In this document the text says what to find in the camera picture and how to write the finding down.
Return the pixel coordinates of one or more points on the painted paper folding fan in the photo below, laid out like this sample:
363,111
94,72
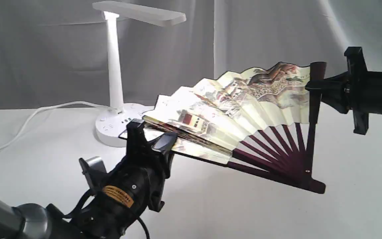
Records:
261,122

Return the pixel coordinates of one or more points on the grey backdrop curtain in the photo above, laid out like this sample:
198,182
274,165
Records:
55,51

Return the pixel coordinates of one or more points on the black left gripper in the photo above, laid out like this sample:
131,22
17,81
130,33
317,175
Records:
133,186

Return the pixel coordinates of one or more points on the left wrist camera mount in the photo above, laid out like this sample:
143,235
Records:
94,171

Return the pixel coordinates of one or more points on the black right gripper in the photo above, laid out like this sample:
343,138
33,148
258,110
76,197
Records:
363,90

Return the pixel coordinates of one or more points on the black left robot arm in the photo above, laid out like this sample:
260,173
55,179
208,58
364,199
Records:
32,221

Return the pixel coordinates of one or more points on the white desk lamp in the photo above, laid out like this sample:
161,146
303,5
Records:
111,123

